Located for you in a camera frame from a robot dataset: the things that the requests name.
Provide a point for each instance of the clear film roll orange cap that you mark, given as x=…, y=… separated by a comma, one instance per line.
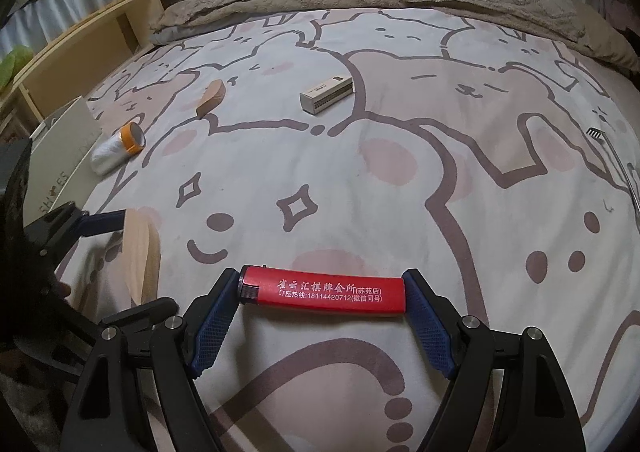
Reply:
x=115, y=149

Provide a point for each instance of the wooden bedside shelf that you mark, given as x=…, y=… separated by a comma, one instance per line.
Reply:
x=100, y=31

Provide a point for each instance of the green plush toy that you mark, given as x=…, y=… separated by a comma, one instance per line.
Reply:
x=15, y=67

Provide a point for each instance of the half-round wooden block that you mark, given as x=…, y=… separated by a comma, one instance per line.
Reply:
x=212, y=96

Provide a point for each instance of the pointed wooden block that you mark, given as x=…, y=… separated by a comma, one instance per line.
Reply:
x=141, y=257

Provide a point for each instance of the pile of clothes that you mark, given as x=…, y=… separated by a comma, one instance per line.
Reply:
x=617, y=6

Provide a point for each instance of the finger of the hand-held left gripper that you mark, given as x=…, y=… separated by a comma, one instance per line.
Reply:
x=145, y=314
x=105, y=224

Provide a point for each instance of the beige plush comforter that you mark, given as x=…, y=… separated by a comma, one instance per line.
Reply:
x=600, y=46

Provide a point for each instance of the red lighter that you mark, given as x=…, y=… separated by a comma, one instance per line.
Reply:
x=325, y=292

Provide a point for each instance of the small beige rectangular case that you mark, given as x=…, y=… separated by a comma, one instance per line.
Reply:
x=327, y=92

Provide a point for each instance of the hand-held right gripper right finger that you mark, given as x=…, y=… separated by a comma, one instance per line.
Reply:
x=430, y=327

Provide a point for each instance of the person's left hand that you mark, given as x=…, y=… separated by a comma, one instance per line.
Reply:
x=62, y=290

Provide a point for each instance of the white cardboard shoe box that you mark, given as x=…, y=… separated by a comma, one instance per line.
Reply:
x=70, y=151

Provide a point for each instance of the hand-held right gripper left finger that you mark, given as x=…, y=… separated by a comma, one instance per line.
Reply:
x=215, y=327

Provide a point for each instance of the bear printed blanket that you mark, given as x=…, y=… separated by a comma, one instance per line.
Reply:
x=380, y=182

